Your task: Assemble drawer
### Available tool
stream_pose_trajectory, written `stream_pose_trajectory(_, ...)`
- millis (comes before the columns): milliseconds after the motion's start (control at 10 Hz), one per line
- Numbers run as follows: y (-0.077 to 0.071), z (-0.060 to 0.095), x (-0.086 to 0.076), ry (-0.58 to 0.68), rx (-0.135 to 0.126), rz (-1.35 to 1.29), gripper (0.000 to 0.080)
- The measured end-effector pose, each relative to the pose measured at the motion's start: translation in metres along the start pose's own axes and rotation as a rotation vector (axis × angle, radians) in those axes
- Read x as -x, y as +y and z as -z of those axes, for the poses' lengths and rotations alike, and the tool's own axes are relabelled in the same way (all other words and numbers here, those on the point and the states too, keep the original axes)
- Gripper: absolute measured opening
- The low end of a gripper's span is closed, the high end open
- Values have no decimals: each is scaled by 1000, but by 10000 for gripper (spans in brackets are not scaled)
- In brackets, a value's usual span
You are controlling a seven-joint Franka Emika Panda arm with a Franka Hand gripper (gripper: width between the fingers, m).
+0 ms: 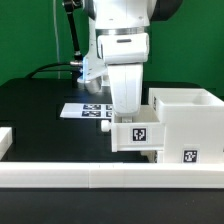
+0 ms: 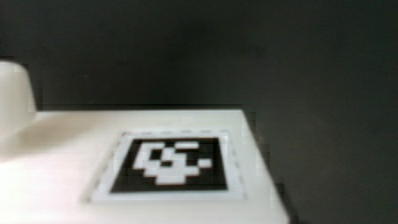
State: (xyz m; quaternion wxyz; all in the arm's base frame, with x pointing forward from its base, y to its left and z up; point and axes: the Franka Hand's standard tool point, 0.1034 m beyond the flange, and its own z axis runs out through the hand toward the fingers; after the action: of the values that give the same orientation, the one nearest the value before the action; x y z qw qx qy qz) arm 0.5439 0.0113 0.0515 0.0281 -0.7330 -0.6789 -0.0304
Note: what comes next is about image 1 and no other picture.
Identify white marker sheet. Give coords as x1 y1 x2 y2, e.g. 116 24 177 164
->
60 103 112 119

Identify white front fence rail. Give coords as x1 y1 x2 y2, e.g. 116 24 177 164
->
0 162 224 188

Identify white left fence piece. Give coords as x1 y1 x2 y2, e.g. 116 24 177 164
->
0 127 13 160

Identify black cable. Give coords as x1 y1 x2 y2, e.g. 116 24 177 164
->
25 61 84 79

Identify white drawer cabinet frame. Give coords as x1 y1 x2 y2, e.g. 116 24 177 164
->
148 88 224 164

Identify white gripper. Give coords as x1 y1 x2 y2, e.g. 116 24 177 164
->
108 63 143 117

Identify white drawer box with knob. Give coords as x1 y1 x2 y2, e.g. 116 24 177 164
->
140 151 163 163

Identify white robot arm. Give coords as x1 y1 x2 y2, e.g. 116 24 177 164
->
81 0 183 117

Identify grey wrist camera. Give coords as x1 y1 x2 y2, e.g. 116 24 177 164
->
84 75 109 94

